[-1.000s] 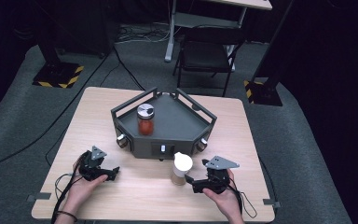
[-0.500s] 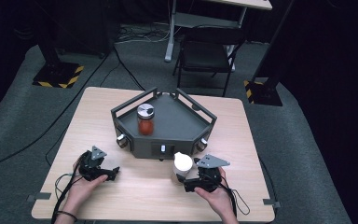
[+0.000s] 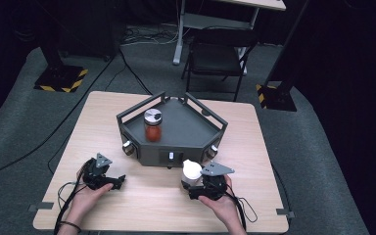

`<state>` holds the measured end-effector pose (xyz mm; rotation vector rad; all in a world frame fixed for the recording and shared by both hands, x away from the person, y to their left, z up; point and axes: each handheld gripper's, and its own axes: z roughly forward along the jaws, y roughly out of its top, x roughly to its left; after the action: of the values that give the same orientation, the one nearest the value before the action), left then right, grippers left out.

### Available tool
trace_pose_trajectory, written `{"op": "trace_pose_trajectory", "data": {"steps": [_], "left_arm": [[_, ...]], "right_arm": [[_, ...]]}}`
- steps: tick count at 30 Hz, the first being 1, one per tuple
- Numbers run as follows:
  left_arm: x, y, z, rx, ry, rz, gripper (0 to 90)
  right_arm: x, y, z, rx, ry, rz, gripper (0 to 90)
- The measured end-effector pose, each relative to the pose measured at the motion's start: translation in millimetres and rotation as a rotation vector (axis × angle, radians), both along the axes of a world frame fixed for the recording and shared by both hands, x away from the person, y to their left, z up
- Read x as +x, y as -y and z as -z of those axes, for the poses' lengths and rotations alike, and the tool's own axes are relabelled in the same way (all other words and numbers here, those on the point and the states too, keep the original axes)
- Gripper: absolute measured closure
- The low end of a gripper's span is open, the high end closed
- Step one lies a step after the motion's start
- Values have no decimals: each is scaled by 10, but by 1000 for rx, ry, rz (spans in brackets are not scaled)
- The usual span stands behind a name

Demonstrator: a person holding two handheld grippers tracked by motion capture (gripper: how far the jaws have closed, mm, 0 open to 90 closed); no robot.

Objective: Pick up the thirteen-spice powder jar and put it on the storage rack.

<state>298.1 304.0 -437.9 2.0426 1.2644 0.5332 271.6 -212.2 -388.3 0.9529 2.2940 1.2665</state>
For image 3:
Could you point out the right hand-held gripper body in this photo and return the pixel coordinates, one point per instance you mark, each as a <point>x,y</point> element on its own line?
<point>215,186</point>

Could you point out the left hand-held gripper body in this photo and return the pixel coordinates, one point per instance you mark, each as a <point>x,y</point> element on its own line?
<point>96,176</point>

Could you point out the black corner shelf rack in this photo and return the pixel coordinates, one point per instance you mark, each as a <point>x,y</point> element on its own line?
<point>182,125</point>

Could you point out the silver lid spice jar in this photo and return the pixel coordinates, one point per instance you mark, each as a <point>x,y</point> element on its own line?
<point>152,129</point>

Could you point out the person's right hand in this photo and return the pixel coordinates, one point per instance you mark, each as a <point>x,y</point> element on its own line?
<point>225,207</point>

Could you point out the person's left hand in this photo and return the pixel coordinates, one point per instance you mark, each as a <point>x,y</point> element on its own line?
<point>84,202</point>

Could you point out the black wrist band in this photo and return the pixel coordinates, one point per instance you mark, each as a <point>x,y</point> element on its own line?
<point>71,224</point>

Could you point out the grey tape strip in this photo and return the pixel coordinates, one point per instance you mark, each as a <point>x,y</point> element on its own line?
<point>285,213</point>
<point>40,206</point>

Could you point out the hazard striped stand base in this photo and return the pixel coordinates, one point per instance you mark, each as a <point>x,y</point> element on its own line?
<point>277,98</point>
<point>60,78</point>

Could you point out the black folding chair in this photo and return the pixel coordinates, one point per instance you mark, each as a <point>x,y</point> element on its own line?
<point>215,58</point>

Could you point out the black stand pole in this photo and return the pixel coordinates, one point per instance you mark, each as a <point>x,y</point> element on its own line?
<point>50,49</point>
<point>290,49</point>

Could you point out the black cabinet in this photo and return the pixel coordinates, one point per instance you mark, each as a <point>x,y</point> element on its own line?
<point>88,29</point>

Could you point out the white desk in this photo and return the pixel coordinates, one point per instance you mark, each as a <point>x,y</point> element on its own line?
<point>209,21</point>

